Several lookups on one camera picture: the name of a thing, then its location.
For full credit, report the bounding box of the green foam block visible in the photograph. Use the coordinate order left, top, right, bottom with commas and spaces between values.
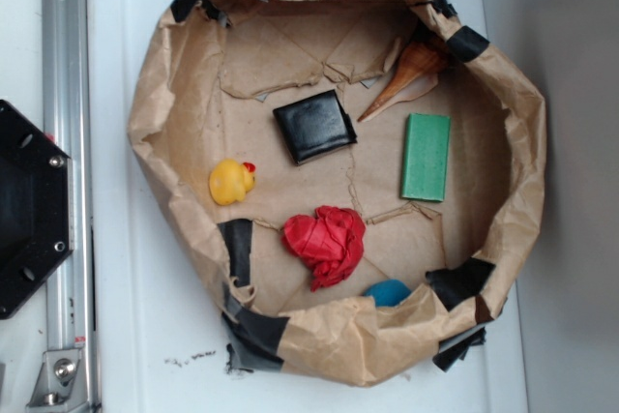
400, 113, 451, 202

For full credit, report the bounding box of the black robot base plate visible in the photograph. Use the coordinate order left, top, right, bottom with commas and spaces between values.
1, 100, 73, 320

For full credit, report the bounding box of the brown paper bin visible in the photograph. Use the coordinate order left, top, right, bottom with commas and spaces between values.
128, 0, 546, 386

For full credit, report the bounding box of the black box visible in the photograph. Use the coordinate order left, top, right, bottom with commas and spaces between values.
273, 90, 357, 165

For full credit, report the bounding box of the metal corner bracket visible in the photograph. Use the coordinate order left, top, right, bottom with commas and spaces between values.
25, 348, 90, 413

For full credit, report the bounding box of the red crumpled cloth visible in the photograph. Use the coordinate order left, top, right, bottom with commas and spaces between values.
281, 206, 366, 292

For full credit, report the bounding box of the brown spiral seashell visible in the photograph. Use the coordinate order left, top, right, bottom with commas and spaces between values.
358, 42, 449, 123

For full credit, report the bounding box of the aluminium profile rail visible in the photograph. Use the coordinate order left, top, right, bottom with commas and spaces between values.
43, 0, 102, 412

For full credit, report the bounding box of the blue ball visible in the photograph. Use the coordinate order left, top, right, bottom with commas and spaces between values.
363, 280, 412, 308

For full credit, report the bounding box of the yellow rubber duck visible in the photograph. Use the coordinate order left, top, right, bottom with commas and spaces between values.
209, 159, 255, 206

